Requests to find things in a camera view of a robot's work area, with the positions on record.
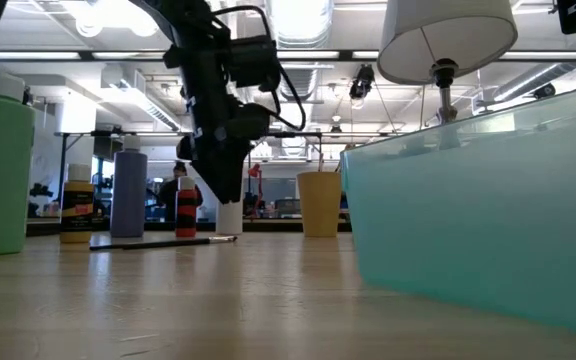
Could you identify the black background rig frame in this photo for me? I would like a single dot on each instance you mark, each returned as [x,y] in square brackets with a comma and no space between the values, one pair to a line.
[283,134]

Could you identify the black ceiling spotlight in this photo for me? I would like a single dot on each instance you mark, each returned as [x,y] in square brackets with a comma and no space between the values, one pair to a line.
[544,90]

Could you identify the small red paint bottle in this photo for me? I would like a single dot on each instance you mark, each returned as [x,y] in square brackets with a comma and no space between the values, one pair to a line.
[186,197]

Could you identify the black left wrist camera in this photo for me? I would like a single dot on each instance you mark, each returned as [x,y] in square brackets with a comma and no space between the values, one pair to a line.
[253,62]

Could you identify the teal translucent plastic bin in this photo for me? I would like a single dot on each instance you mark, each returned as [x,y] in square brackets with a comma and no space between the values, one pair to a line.
[468,225]

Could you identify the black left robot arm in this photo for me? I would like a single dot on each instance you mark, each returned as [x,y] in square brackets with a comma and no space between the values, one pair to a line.
[188,20]

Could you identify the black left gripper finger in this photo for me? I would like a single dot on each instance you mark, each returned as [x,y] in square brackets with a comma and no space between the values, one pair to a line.
[235,165]
[218,170]

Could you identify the large white paint bottle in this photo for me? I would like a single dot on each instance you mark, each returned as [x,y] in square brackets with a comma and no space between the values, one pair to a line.
[229,220]

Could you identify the large lavender paint bottle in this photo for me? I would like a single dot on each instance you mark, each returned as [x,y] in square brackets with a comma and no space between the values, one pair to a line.
[128,200]

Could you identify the small yellow paint bottle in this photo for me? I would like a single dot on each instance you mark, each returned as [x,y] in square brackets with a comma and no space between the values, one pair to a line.
[77,186]

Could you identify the silver ventilation duct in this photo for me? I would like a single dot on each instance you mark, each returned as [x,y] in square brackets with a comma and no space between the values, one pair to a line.
[313,75]

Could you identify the red desk lamp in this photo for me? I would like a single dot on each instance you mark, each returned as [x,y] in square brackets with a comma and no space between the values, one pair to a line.
[254,172]

